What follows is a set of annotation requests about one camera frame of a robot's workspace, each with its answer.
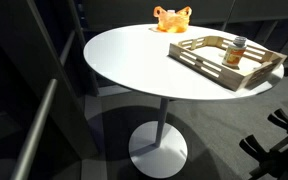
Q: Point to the white bottle lid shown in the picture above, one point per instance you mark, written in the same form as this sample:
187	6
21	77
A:
221	54

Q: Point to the orange plastic bag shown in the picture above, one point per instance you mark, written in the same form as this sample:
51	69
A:
172	23

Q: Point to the white container in bag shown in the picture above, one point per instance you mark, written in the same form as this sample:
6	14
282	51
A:
171	11

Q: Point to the wooden slatted tray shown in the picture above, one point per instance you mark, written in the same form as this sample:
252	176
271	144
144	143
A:
230	78

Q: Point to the black clamp orange tips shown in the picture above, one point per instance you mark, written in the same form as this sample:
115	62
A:
255	148

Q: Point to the white table pedestal base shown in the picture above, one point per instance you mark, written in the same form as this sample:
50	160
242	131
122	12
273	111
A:
157	156

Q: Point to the grey metal rail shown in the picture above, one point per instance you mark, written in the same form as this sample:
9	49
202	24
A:
34	133

